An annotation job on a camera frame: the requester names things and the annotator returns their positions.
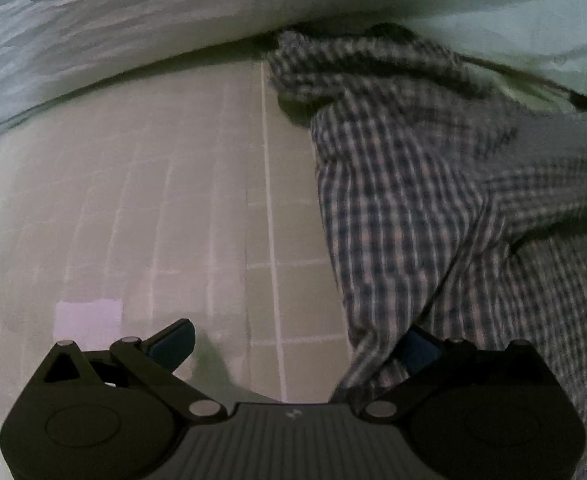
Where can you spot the large pale pink patch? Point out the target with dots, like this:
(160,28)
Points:
(88,321)

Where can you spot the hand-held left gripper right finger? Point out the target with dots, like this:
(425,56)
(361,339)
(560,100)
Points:
(421,355)

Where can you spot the green grid bed sheet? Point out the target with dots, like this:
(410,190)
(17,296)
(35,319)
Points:
(148,210)

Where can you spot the carrot print duvet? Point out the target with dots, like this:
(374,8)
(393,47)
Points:
(173,15)

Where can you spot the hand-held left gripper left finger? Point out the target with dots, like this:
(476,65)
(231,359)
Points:
(173,345)

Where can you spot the blue checked shirt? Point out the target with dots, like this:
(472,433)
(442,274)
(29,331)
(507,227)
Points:
(413,185)

